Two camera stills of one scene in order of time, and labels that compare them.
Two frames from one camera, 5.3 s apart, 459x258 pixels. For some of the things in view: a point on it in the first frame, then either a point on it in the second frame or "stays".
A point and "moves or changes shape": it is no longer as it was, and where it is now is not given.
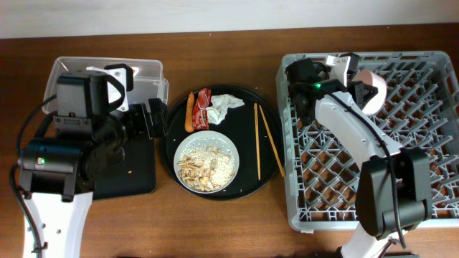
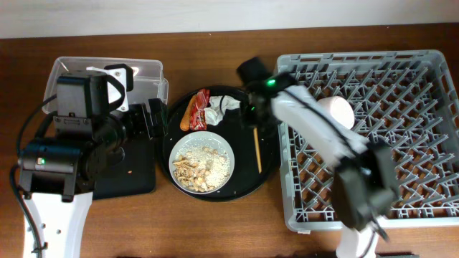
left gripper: x=145 y=129 stays
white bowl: x=372 y=78 moves or changes shape
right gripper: x=356 y=90 -> x=250 y=118
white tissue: x=219 y=105 stays
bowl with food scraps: x=206 y=161 stays
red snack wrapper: x=200 y=115 stays
